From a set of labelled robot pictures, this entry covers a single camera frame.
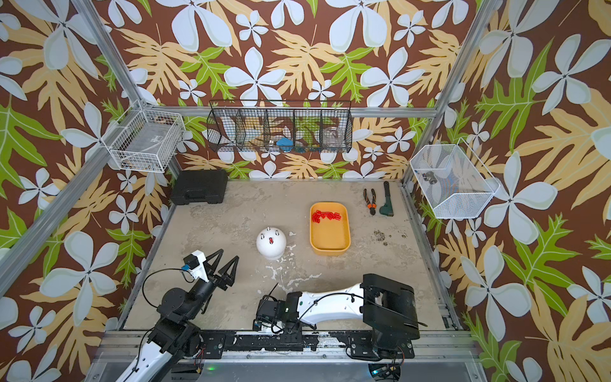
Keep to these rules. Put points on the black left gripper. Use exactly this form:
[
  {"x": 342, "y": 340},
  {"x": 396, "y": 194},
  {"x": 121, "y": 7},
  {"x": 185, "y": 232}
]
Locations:
[{"x": 214, "y": 281}]

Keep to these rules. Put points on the white dome screw fixture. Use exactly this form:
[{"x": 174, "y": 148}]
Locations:
[{"x": 271, "y": 247}]

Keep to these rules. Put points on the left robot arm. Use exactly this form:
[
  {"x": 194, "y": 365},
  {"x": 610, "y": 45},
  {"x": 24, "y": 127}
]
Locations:
[{"x": 174, "y": 336}]

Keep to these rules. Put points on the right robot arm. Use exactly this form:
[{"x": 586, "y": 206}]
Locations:
[{"x": 386, "y": 306}]

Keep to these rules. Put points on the pile of red sleeves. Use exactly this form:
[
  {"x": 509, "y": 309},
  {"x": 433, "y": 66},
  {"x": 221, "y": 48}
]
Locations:
[{"x": 319, "y": 215}]

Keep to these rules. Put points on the black plastic tool case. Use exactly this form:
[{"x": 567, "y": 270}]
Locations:
[{"x": 193, "y": 186}]

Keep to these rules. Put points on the yellow plastic tray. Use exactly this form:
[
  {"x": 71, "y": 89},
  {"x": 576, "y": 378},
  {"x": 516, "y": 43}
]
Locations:
[{"x": 330, "y": 238}]

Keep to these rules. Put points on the green pipe wrench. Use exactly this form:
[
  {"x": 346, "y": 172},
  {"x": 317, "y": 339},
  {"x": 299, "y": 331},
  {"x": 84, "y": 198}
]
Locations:
[{"x": 387, "y": 209}]

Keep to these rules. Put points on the white mesh basket right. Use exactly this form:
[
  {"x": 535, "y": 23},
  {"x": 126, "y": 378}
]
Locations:
[{"x": 455, "y": 182}]

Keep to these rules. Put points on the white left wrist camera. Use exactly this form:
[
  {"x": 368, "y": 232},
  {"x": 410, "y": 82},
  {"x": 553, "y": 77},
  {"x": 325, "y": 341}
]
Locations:
[{"x": 194, "y": 264}]

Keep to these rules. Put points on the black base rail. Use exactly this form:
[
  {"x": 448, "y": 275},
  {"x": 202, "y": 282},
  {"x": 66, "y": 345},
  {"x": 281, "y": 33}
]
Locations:
[{"x": 286, "y": 344}]

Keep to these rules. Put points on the black wire basket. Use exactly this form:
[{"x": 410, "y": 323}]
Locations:
[{"x": 310, "y": 126}]

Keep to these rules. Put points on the orange handled pliers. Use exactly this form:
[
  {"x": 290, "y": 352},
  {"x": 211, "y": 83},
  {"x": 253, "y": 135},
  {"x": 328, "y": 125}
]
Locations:
[{"x": 370, "y": 199}]

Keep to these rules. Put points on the white wire basket left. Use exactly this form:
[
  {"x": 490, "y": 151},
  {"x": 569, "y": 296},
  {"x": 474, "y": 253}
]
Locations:
[{"x": 145, "y": 139}]

